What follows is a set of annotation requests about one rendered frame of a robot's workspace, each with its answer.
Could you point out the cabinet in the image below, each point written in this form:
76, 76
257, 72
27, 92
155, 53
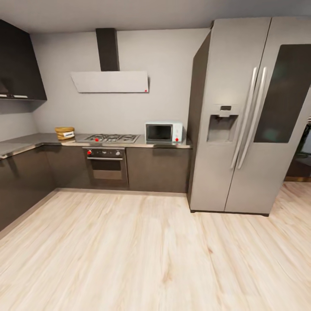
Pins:
19, 73

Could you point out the popcorn bag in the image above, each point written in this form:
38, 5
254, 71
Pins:
64, 133

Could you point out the fridge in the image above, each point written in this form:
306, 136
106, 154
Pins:
250, 101

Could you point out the burner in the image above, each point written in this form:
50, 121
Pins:
117, 138

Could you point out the oven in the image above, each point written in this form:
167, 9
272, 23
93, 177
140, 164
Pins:
106, 165

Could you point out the range hood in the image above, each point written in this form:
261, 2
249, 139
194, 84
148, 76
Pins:
110, 78

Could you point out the microwave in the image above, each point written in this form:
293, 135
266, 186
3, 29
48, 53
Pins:
163, 131

